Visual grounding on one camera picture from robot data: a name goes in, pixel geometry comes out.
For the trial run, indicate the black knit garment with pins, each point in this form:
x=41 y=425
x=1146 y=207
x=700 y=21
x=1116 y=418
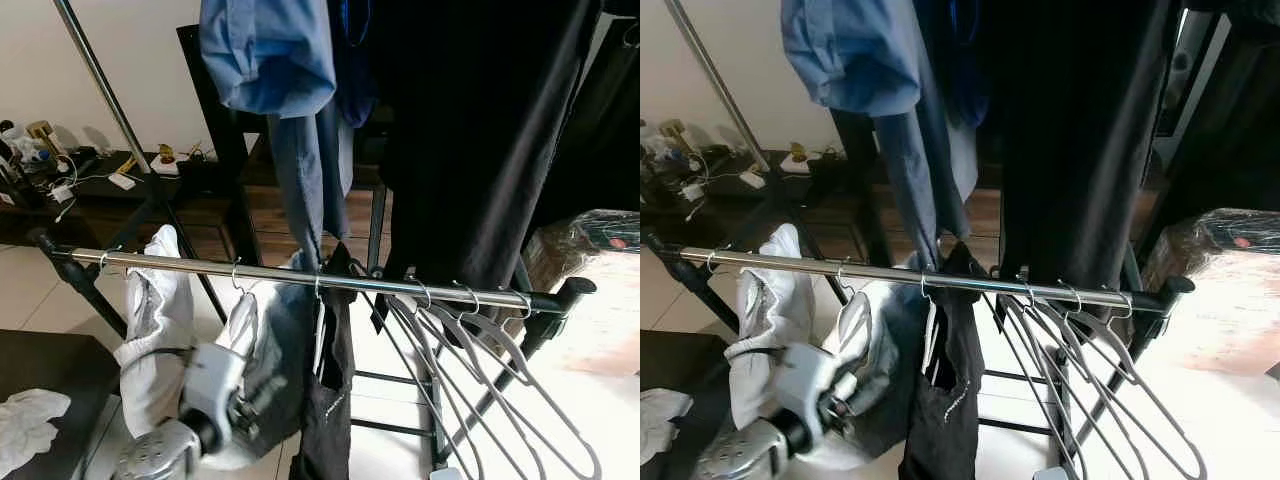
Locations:
x=945 y=400
x=330 y=400

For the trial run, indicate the white printed cloth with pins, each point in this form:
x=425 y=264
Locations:
x=658 y=425
x=30 y=425

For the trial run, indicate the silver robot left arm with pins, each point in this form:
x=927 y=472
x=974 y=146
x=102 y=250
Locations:
x=735 y=460
x=150 y=455

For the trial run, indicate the small white hanging garment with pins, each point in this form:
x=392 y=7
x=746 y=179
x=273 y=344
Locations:
x=155 y=330
x=765 y=320

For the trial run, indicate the black and chrome clothes rack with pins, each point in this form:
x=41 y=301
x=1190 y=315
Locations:
x=800 y=264
x=200 y=267

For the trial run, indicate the dark grey upholstered ottoman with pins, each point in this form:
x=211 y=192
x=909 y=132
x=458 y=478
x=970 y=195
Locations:
x=60 y=360
x=680 y=360

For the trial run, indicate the dark wooden low sideboard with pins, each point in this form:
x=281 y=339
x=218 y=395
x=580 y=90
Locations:
x=100 y=215
x=730 y=215

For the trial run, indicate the white power adapter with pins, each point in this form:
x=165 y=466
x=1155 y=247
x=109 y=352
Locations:
x=121 y=181
x=752 y=179

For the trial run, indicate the gold figurine white base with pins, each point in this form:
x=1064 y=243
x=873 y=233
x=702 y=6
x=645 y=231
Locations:
x=165 y=165
x=795 y=162

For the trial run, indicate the plastic wrapped cardboard box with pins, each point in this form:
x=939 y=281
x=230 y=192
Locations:
x=590 y=232
x=1220 y=232

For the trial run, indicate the gold trophy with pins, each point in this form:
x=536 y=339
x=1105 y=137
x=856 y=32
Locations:
x=672 y=130
x=42 y=130

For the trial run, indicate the blue hanging shirt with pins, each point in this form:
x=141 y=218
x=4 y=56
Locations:
x=850 y=60
x=265 y=60

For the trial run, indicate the long black hanging garment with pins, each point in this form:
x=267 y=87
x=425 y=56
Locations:
x=470 y=130
x=1080 y=130

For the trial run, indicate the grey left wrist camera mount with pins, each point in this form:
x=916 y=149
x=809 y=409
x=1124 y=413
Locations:
x=212 y=385
x=805 y=385

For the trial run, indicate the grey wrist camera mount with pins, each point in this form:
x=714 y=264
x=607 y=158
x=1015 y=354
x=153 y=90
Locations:
x=1050 y=474
x=805 y=385
x=446 y=474
x=212 y=385

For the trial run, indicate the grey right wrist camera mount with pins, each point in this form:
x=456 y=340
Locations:
x=446 y=474
x=1050 y=474

